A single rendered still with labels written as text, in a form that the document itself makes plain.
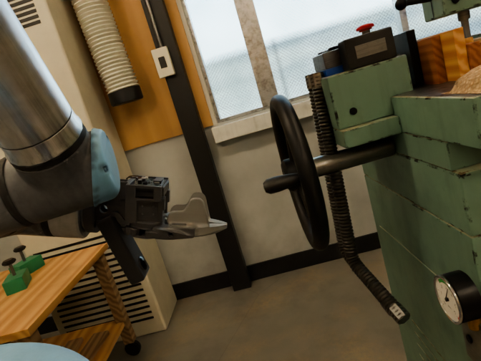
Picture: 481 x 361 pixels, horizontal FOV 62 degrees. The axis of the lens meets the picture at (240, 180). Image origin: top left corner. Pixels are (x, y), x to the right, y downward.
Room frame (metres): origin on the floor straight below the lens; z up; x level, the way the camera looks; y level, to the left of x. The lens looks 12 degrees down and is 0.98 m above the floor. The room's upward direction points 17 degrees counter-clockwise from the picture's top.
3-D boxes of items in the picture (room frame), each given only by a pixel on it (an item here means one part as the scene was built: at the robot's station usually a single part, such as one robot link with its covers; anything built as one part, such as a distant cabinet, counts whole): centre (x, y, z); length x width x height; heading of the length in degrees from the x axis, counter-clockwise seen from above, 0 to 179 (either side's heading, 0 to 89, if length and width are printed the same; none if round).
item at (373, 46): (0.73, -0.25, 0.99); 0.13 x 0.11 x 0.06; 178
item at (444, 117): (0.73, -0.34, 0.87); 0.61 x 0.30 x 0.06; 178
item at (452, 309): (0.45, -0.22, 0.65); 0.06 x 0.04 x 0.08; 178
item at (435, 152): (0.70, -0.38, 0.82); 0.40 x 0.21 x 0.04; 178
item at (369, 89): (0.73, -0.25, 0.91); 0.15 x 0.14 x 0.09; 178
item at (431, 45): (0.72, -0.36, 0.94); 0.16 x 0.01 x 0.07; 178
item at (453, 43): (0.70, -0.37, 0.94); 0.20 x 0.02 x 0.08; 178
